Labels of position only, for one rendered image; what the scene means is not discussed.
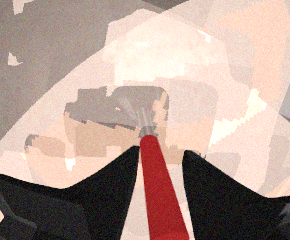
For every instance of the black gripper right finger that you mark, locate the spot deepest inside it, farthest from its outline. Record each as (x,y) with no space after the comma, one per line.
(223,209)

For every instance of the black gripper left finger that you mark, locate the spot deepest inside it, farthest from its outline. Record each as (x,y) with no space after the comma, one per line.
(94,209)

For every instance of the red peg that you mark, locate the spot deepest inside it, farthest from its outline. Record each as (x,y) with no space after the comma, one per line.
(164,215)

